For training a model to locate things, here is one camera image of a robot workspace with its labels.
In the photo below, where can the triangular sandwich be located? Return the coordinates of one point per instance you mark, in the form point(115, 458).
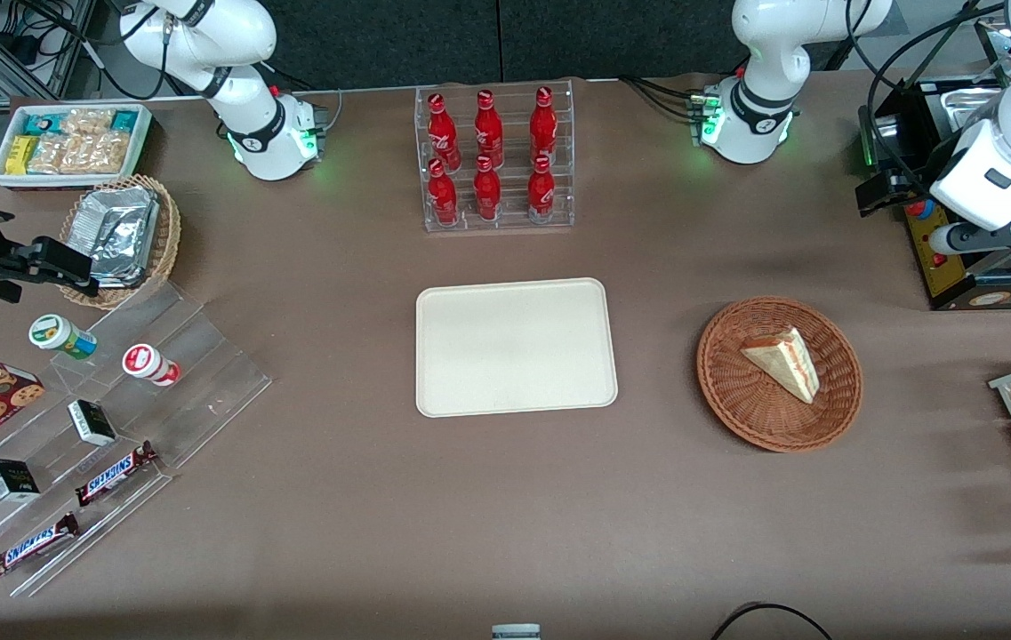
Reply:
point(785, 360)

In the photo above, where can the small black box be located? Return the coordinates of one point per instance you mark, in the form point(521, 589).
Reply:
point(92, 422)
point(12, 480)

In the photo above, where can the small tan wicker basket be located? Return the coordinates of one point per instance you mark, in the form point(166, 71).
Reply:
point(169, 231)

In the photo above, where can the white snack bin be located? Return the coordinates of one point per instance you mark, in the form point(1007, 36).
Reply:
point(142, 142)

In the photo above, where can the Snickers chocolate bar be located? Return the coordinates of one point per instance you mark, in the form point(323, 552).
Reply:
point(114, 474)
point(29, 547)

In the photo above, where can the teal snack packet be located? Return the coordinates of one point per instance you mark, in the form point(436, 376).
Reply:
point(40, 124)
point(124, 121)

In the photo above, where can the aluminium frame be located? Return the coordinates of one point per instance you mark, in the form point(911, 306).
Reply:
point(60, 44)

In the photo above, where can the yellow snack packet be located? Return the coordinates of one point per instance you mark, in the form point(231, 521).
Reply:
point(20, 156)

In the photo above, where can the small grey device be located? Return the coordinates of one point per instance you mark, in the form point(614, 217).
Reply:
point(516, 632)

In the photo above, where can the black food warmer case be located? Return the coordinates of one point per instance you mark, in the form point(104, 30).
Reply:
point(958, 267)

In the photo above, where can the silver foil package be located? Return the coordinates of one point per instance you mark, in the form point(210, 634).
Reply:
point(123, 274)
point(114, 222)

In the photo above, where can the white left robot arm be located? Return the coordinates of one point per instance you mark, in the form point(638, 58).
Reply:
point(763, 53)

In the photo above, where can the red cola bottle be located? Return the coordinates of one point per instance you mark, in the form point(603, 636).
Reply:
point(488, 129)
point(541, 191)
point(543, 124)
point(443, 196)
point(445, 133)
point(487, 191)

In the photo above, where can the large brown wicker basket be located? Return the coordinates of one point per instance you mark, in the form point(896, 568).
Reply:
point(736, 400)

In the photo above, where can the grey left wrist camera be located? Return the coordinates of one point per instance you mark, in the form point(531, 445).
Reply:
point(947, 240)

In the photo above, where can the cream plastic tray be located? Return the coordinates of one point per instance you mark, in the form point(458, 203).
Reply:
point(514, 347)

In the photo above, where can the clear acrylic stepped display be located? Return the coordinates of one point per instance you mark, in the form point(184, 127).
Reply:
point(203, 391)

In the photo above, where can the red-lid white cup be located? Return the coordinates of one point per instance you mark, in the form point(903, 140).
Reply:
point(148, 363)

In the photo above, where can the green-lid white cup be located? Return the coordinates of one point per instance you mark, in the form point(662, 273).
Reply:
point(56, 333)

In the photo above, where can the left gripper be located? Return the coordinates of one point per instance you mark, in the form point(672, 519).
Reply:
point(926, 169)

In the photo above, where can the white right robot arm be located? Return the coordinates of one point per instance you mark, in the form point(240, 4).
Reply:
point(247, 107)

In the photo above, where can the clear acrylic bottle rack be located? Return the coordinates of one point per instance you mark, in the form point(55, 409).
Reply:
point(509, 222)

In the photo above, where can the clear peanut snack bag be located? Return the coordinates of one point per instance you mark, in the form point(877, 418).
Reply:
point(87, 122)
point(107, 153)
point(56, 154)

